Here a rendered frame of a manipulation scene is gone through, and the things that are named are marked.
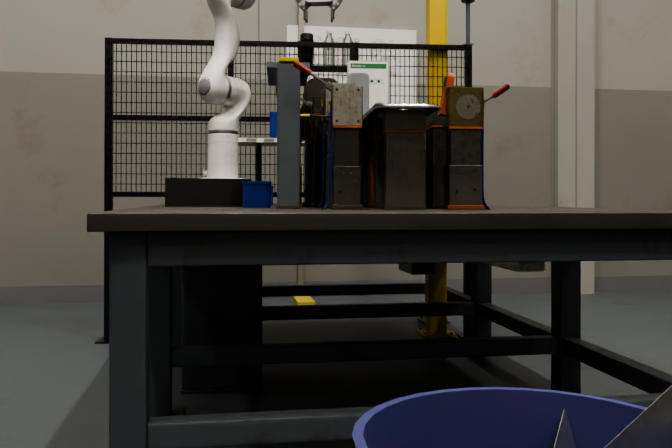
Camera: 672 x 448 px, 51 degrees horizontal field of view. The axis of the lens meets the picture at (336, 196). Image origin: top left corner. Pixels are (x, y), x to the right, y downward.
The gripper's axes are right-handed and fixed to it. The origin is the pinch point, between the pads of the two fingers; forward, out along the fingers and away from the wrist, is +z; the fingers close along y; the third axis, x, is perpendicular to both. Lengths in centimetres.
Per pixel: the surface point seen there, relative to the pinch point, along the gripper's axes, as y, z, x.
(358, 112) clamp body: 14, 42, -47
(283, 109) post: -9, 39, -39
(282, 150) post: -9, 52, -39
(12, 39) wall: -226, -57, 223
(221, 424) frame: -17, 119, -90
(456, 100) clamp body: 43, 38, -44
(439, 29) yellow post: 57, -30, 123
